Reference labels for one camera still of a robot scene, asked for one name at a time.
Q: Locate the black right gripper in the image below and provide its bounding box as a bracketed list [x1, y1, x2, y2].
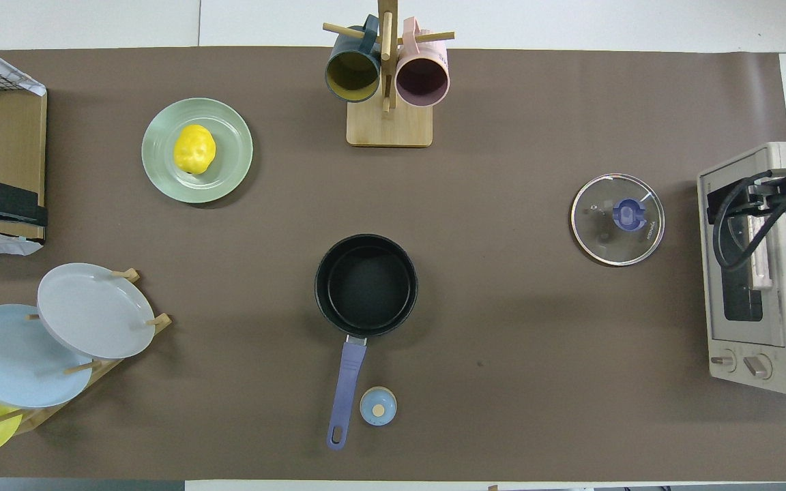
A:
[707, 167, 786, 226]

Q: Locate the glass lid with blue knob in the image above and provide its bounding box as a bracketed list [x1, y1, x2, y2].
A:
[570, 173, 665, 266]

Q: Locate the yellow lemon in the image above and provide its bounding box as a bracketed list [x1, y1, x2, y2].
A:
[173, 124, 217, 175]

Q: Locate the grey plate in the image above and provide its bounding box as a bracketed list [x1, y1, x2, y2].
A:
[37, 263, 156, 360]

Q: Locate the light blue plate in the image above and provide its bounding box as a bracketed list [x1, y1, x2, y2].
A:
[0, 304, 93, 408]

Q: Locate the wooden plate rack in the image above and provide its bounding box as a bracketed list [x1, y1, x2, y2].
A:
[0, 268, 173, 436]

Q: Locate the pale green plate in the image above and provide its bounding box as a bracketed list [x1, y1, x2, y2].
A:
[141, 98, 254, 204]

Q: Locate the wooden shelf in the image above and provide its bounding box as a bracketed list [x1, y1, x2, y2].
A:
[0, 51, 48, 243]

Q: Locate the brown table mat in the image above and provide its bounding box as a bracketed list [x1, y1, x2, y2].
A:
[0, 46, 786, 481]

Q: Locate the pink ribbed mug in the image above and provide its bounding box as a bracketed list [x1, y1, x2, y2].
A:
[395, 17, 450, 108]

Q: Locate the wooden mug tree stand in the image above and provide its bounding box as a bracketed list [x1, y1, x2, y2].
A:
[323, 0, 455, 148]

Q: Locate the dark teal mug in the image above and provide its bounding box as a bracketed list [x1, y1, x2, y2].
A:
[325, 15, 382, 103]

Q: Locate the small blue round timer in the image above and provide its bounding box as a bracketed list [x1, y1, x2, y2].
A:
[360, 386, 398, 427]

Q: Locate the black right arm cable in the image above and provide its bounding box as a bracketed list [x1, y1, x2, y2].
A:
[712, 170, 786, 273]

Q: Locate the black wire basket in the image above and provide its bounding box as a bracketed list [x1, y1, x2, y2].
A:
[0, 58, 33, 93]

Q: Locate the black pot with blue handle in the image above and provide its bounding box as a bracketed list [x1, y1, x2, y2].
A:
[315, 234, 419, 451]

